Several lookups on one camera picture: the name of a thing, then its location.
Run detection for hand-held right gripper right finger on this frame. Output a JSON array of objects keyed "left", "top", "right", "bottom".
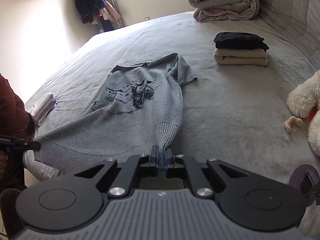
[{"left": 164, "top": 147, "right": 250, "bottom": 198}]

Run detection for cream rope toy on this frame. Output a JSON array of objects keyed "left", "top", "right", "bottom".
[{"left": 284, "top": 116, "right": 303, "bottom": 133}]

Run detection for stack of white folded clothes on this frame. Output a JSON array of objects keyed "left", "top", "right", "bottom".
[{"left": 27, "top": 92, "right": 58, "bottom": 127}]

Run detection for dark grey round object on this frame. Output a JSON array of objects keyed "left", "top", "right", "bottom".
[{"left": 290, "top": 164, "right": 320, "bottom": 207}]

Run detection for person's left hand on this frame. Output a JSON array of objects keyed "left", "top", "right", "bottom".
[{"left": 0, "top": 154, "right": 8, "bottom": 177}]

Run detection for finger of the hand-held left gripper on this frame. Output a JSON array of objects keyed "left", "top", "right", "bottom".
[{"left": 16, "top": 141, "right": 41, "bottom": 152}]

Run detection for beige folded garment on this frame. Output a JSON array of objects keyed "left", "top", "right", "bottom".
[{"left": 213, "top": 48, "right": 269, "bottom": 67}]

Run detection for black folded garment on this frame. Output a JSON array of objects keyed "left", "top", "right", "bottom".
[{"left": 214, "top": 32, "right": 270, "bottom": 51}]

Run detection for hanging dark blue jacket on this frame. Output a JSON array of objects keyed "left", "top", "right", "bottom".
[{"left": 73, "top": 0, "right": 107, "bottom": 25}]

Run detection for grey bed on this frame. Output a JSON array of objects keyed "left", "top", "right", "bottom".
[{"left": 22, "top": 11, "right": 320, "bottom": 235}]

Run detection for person's brown fleece top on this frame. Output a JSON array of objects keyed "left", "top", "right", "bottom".
[{"left": 0, "top": 189, "right": 23, "bottom": 239}]

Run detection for person's left forearm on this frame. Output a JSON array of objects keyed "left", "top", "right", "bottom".
[{"left": 0, "top": 72, "right": 35, "bottom": 140}]

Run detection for hanging pink clothes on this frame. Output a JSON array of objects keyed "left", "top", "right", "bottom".
[{"left": 91, "top": 0, "right": 122, "bottom": 25}]

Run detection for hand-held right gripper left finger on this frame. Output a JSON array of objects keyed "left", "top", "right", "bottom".
[{"left": 74, "top": 145, "right": 160, "bottom": 198}]

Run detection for folded grey pink comforter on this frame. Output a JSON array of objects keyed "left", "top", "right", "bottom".
[{"left": 188, "top": 0, "right": 260, "bottom": 22}]

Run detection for white plush toy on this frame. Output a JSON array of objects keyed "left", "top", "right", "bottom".
[{"left": 286, "top": 70, "right": 320, "bottom": 157}]

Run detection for grey knit sweater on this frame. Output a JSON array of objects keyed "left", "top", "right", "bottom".
[{"left": 34, "top": 52, "right": 198, "bottom": 174}]

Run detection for grey quilted headboard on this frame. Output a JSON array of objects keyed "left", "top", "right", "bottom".
[{"left": 257, "top": 0, "right": 320, "bottom": 68}]

